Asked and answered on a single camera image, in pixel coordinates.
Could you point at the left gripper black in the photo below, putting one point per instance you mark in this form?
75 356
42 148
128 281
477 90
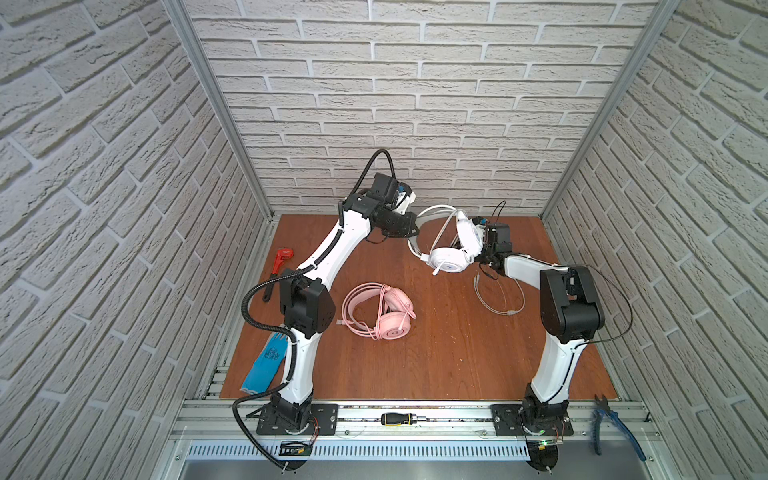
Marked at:
412 228

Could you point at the pink headphones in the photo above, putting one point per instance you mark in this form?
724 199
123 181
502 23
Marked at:
395 311

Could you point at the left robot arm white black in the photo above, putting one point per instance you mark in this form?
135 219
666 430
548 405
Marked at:
307 304

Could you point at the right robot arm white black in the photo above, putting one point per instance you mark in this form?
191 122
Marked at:
571 314

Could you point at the red pipe wrench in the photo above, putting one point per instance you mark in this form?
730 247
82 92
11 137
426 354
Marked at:
283 254

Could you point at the black yellow screwdriver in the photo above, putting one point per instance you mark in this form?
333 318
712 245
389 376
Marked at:
401 419

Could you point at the blue grey work glove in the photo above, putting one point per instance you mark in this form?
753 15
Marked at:
266 366

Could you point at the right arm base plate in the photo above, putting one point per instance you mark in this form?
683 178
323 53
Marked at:
515 419

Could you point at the blue handled pliers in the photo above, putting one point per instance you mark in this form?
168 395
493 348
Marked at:
602 412

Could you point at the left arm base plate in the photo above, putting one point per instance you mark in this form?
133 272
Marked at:
299 420

